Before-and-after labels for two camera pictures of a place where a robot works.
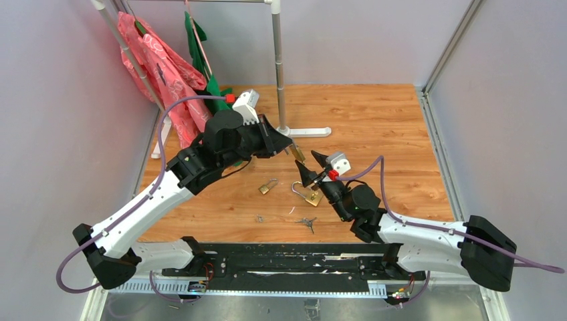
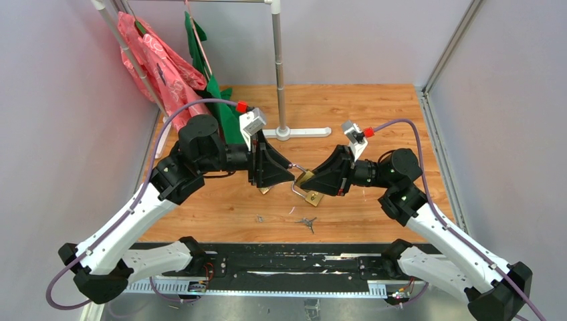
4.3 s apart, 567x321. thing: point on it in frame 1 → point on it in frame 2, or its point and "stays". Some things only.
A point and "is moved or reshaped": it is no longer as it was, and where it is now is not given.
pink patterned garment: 188,118 stays
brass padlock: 314,197 stays
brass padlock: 297,152 is moved or reshaped
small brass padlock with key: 265,188 stays
